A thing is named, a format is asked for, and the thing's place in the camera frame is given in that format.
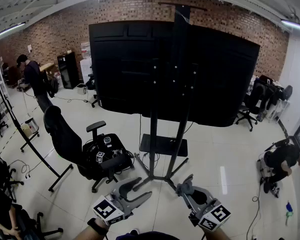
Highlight blue and green spray bottle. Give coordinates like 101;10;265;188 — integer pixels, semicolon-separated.
284;200;294;226

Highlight tall black cabinet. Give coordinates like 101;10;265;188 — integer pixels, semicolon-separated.
57;51;80;90

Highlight unused grey gripper device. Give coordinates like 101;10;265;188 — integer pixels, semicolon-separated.
94;150;123;165

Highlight black mesh office chair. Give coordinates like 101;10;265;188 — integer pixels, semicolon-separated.
43;105;136;194

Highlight white cabinet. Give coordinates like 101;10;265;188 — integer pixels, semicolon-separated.
79;58;93;85

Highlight black backpack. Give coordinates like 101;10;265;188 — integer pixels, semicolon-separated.
46;77;60;99

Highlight black wrist watch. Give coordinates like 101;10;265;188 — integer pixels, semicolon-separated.
86;217;109;236

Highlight person's dark trousers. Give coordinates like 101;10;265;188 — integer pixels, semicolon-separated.
116;229;181;240

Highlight light wooden desk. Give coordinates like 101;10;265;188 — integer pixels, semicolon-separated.
38;62;56;82

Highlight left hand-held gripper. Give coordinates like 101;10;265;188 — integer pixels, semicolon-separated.
92;176;154;227

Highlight person's left forearm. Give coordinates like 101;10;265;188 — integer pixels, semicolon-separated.
73;216;110;240

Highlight ceiling tube light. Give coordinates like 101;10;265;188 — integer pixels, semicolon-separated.
0;22;26;38
280;19;300;33

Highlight small clear waste bin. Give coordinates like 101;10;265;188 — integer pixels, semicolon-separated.
21;117;40;138

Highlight black TV power cable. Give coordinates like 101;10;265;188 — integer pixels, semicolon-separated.
138;113;143;147

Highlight large black TV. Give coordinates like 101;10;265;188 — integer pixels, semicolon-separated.
88;20;262;128

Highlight person's right forearm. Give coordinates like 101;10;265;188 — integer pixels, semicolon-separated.
202;227;232;240

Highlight pile of black jackets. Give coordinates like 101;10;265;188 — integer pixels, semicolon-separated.
258;75;293;111

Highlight devices on chair seat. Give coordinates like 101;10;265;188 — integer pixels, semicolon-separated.
83;138;136;170

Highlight white rolling whiteboard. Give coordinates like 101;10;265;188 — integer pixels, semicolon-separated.
0;63;75;193

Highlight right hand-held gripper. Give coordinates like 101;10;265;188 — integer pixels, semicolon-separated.
180;186;233;233

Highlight white side table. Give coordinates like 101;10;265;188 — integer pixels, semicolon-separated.
267;97;291;124

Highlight plastic-wrapped bottle pack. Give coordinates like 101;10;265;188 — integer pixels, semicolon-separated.
80;41;91;60

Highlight black floor cable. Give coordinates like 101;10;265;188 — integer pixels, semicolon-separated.
244;182;264;240
52;95;91;104

